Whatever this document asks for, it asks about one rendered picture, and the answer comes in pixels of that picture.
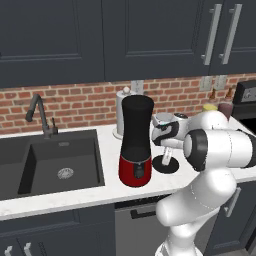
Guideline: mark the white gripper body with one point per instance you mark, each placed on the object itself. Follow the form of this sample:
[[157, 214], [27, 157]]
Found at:
[[167, 156]]

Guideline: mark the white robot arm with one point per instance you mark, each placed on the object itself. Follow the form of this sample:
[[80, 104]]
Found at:
[[213, 186]]

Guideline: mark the black round blender lid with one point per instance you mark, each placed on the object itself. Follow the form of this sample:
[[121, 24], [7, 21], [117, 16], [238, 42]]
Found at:
[[173, 166]]

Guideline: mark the black and red blender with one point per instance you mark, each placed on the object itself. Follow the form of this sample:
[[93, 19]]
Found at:
[[136, 133]]

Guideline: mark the white paper towel roll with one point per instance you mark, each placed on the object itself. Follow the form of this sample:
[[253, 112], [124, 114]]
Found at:
[[119, 113]]

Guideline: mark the yellow squeeze bottle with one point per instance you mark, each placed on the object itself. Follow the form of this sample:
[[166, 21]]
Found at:
[[210, 106]]

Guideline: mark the dark red squeeze bottle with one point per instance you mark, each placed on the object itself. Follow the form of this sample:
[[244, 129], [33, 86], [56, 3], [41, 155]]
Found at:
[[226, 107]]

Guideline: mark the grey dishwasher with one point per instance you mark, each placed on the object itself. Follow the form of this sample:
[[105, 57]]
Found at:
[[136, 233]]

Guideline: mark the dark lower cupboard door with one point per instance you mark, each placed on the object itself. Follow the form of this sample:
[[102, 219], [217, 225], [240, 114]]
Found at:
[[233, 230]]

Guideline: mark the dark cupboard door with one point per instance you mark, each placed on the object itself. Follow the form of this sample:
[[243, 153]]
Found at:
[[46, 36], [245, 33], [153, 33], [233, 230]]

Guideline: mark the dark grey sink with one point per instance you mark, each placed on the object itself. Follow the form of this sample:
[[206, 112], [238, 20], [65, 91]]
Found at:
[[60, 166]]

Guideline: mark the dark upper cupboard door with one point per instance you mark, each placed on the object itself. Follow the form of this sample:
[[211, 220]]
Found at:
[[153, 33], [46, 36], [245, 33]]

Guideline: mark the dark lower cupboard run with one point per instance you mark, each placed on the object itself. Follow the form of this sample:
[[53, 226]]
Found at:
[[66, 230]]

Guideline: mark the dark grey tap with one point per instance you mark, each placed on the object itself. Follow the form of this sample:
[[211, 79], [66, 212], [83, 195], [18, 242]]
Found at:
[[40, 110]]

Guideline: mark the grey wall socket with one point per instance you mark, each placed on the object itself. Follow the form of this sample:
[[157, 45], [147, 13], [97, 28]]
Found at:
[[206, 83], [137, 86], [220, 82]]

